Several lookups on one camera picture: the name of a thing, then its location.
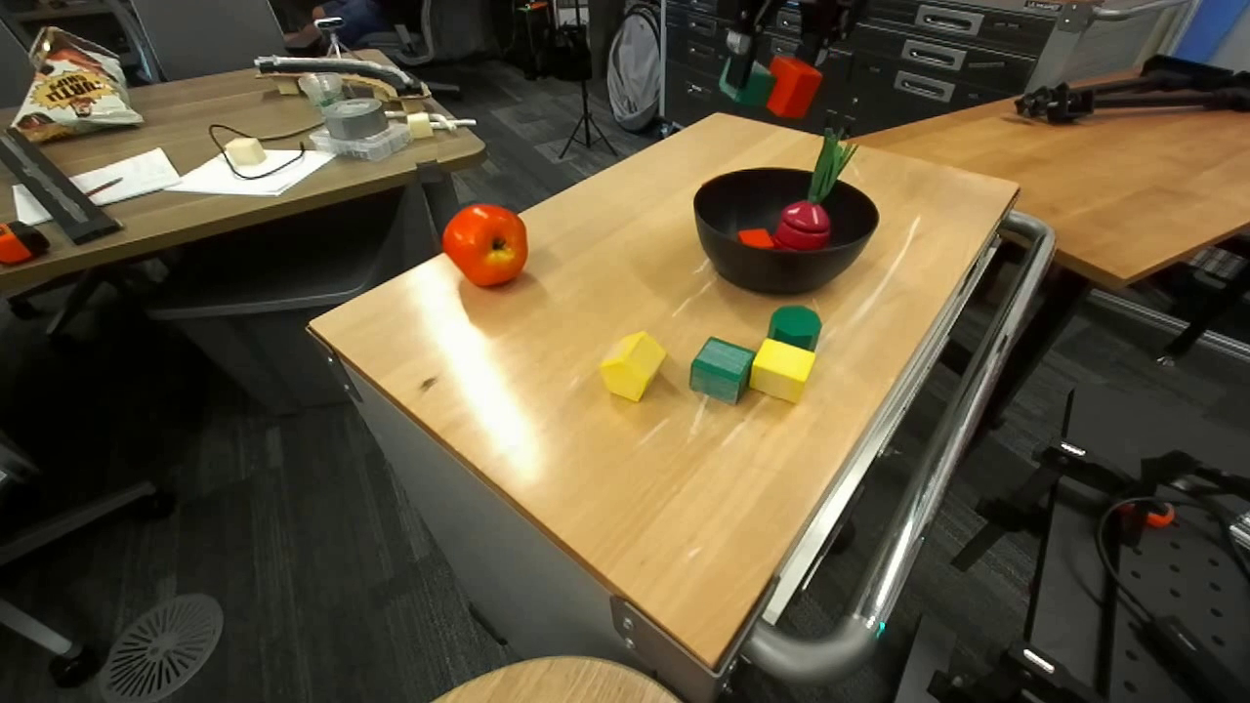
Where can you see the large red orange cube block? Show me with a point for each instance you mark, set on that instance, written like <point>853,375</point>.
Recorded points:
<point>796,89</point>

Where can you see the wooden side table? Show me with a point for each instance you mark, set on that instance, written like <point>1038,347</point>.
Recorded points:
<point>1148,180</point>

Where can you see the small orange desk object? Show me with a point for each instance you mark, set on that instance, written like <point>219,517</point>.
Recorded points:
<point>12,246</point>

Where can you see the grey plastic bin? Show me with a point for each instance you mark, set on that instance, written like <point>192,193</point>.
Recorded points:
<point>1108,46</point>

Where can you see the white plastic desk object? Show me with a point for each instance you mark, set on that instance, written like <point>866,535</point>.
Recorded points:
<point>424,121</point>

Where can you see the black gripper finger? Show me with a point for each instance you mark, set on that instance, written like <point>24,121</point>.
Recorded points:
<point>737,34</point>
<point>822,24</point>

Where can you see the yellow cube block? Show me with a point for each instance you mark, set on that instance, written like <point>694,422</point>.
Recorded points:
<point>783,373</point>

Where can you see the yellow house shaped block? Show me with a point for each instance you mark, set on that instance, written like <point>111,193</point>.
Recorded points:
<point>636,369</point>

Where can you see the black bowl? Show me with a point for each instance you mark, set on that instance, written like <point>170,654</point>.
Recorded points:
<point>783,274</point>

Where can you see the white paper sheet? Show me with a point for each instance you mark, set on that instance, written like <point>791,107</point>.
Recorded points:
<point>122,179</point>
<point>260,179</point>

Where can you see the wooden office desk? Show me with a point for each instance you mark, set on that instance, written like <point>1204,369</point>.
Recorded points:
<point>260,215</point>

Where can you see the black drawer tool cabinet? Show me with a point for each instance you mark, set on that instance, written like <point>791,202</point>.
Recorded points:
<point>939,80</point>

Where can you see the round fan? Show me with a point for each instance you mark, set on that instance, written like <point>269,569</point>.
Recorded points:
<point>636,65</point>

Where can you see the small white round charger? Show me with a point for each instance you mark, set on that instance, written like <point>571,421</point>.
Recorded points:
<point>243,150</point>

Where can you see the red toy beetroot green leaves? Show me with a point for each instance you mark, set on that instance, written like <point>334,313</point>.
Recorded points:
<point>803,229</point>

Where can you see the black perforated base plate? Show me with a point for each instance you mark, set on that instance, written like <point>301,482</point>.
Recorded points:
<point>1172,587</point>

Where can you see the teal green block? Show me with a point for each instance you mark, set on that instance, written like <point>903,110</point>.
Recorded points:
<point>747,89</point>
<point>722,373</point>

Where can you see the orange black bar clamp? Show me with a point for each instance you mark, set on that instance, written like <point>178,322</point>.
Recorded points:
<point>1153,517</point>

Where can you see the red orange toy apple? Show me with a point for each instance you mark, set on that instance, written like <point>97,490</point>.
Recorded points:
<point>486,246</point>

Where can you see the grey metal tool cart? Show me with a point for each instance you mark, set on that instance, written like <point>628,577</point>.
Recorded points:
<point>455,521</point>

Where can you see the curved black white headband device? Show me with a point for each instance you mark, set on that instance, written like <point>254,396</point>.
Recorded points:
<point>339,65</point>

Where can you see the snack bag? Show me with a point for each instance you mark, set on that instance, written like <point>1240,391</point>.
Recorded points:
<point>72,97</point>

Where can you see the round grey floor disc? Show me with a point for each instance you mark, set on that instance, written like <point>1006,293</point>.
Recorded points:
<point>163,647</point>

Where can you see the round wooden stool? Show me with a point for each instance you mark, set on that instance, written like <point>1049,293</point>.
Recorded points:
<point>560,686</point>

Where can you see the black folded tripod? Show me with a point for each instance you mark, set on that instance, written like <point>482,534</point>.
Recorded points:
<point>1067,102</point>

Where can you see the grey office chair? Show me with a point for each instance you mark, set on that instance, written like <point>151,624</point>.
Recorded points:
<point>207,34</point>

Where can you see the office chair base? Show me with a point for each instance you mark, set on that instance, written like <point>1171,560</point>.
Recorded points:
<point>131,502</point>

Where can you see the black tripod stand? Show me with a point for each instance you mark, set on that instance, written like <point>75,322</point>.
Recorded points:
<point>589,118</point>

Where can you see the small orange cube block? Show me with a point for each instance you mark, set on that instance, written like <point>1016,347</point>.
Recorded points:
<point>756,241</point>

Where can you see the green octagonal cylinder block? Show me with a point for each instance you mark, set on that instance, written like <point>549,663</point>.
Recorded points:
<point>796,327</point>

